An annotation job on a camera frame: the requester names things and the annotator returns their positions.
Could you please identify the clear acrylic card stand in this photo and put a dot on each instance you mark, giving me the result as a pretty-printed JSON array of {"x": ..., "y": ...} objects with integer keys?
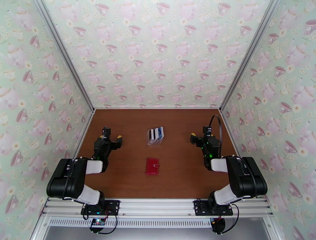
[{"x": 154, "y": 142}]

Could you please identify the red leather card holder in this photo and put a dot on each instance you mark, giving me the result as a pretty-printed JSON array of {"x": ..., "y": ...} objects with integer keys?
[{"x": 152, "y": 167}]

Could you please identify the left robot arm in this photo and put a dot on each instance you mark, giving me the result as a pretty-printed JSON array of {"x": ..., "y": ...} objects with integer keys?
[{"x": 66, "y": 182}]

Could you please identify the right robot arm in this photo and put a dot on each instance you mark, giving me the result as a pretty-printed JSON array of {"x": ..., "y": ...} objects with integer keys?
[{"x": 246, "y": 180}]

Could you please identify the black card with gold chip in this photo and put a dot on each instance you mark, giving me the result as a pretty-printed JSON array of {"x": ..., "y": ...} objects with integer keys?
[{"x": 149, "y": 134}]

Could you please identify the small circuit board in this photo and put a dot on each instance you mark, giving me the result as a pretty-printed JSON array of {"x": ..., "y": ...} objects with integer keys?
[{"x": 97, "y": 222}]

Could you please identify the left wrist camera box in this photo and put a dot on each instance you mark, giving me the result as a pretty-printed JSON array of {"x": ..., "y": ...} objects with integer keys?
[{"x": 106, "y": 132}]

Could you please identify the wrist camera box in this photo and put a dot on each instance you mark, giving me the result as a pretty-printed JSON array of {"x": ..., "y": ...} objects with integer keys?
[
  {"x": 207, "y": 132},
  {"x": 106, "y": 132}
]

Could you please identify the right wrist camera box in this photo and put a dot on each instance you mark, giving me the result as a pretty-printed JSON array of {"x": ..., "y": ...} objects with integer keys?
[{"x": 207, "y": 132}]

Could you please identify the aluminium side rail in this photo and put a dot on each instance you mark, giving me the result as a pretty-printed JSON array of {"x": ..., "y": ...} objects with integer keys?
[
  {"x": 228, "y": 128},
  {"x": 85, "y": 130}
]

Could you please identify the thin aluminium wall rail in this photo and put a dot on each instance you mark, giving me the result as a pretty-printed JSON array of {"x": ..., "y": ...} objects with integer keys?
[{"x": 158, "y": 108}]

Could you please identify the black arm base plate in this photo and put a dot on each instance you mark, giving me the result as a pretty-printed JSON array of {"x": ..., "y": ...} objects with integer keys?
[
  {"x": 200, "y": 207},
  {"x": 112, "y": 206}
]

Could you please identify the wide aluminium frame rail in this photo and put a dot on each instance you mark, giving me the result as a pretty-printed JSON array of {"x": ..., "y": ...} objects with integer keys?
[{"x": 158, "y": 207}]

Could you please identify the aluminium corner post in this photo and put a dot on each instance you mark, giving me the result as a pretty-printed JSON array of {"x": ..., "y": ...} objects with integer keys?
[
  {"x": 250, "y": 53},
  {"x": 64, "y": 53}
]

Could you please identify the aluminium frame leg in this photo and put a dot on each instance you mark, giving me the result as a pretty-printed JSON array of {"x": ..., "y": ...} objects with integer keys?
[
  {"x": 39, "y": 227},
  {"x": 272, "y": 228}
]

